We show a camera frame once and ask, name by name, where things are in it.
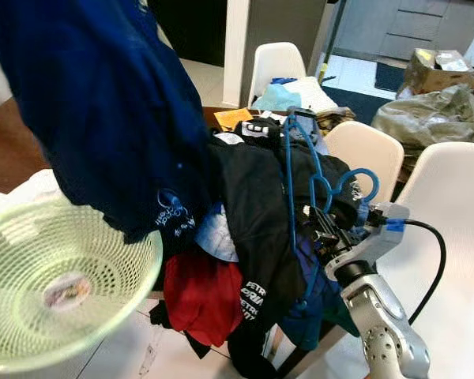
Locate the blue plastic hanger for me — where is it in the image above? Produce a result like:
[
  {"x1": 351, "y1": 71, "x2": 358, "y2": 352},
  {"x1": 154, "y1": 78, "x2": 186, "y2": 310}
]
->
[{"x1": 283, "y1": 113, "x2": 380, "y2": 261}]

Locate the navy blue shirt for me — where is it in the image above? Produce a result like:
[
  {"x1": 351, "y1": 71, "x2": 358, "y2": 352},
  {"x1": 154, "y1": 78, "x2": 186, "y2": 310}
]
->
[{"x1": 0, "y1": 0, "x2": 214, "y2": 244}]

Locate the black shirt with white print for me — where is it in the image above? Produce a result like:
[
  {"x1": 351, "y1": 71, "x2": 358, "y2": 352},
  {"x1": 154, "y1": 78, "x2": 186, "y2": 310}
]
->
[{"x1": 209, "y1": 134, "x2": 305, "y2": 372}]

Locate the white plastic chair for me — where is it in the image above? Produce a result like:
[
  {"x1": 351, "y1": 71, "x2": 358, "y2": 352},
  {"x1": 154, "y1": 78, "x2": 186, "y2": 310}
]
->
[
  {"x1": 324, "y1": 120, "x2": 405, "y2": 205},
  {"x1": 379, "y1": 142, "x2": 474, "y2": 379},
  {"x1": 247, "y1": 42, "x2": 309, "y2": 107}
]

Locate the royal blue garment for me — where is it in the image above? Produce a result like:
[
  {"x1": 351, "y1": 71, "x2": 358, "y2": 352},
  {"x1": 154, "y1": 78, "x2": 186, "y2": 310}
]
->
[{"x1": 280, "y1": 237, "x2": 360, "y2": 352}]

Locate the black handheld device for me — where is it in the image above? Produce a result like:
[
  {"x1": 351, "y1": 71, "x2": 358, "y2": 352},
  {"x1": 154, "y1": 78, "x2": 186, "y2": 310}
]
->
[{"x1": 287, "y1": 107, "x2": 323, "y2": 147}]

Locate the white garment with blue print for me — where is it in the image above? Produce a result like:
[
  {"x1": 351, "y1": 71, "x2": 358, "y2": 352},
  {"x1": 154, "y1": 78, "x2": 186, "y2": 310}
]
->
[{"x1": 194, "y1": 201, "x2": 238, "y2": 261}]

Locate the white folded cloth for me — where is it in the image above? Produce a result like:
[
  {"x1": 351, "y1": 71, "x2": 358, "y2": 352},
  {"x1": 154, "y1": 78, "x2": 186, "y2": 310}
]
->
[{"x1": 288, "y1": 76, "x2": 340, "y2": 113}]

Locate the light blue cloth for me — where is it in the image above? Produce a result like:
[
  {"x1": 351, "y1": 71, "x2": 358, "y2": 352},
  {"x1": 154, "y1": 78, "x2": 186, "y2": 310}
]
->
[{"x1": 253, "y1": 81, "x2": 303, "y2": 112}]

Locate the orange paper packet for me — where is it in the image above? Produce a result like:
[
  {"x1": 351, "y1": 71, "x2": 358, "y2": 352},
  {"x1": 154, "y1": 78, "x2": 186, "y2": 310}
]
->
[{"x1": 213, "y1": 107, "x2": 255, "y2": 131}]

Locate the olive plastic bag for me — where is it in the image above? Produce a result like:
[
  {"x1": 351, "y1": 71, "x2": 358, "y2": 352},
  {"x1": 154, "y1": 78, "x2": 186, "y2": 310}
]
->
[{"x1": 371, "y1": 83, "x2": 474, "y2": 147}]

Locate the red garment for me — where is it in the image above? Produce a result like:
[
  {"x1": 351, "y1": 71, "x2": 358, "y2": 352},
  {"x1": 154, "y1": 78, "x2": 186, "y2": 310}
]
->
[{"x1": 162, "y1": 251, "x2": 246, "y2": 348}]

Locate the dark blue door mat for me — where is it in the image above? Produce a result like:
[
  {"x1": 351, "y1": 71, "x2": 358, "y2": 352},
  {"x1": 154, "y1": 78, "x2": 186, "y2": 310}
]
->
[{"x1": 374, "y1": 62, "x2": 408, "y2": 94}]

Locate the brown cardboard box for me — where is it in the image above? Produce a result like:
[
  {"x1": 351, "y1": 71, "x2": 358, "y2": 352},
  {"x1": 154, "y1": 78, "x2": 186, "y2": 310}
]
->
[{"x1": 399, "y1": 47, "x2": 474, "y2": 99}]

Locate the broom pole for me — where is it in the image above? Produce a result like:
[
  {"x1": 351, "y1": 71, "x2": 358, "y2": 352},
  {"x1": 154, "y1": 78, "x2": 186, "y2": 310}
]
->
[{"x1": 320, "y1": 0, "x2": 350, "y2": 84}]

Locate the grey drawer cabinet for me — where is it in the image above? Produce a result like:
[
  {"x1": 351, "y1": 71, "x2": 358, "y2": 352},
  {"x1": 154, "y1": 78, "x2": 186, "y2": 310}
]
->
[{"x1": 332, "y1": 0, "x2": 471, "y2": 62}]

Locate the green plastic basket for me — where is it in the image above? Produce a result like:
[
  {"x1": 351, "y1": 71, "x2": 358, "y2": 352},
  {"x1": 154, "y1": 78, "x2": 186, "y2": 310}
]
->
[{"x1": 0, "y1": 193, "x2": 164, "y2": 374}]

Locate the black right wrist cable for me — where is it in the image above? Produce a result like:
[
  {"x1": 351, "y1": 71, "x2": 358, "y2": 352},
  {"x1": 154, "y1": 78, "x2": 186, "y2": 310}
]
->
[{"x1": 403, "y1": 220, "x2": 447, "y2": 325}]

